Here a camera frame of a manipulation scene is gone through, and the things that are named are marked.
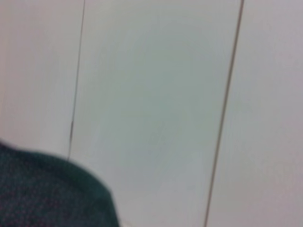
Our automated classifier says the teal fabric lunch bag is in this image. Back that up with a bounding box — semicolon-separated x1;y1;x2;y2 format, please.
0;139;120;227

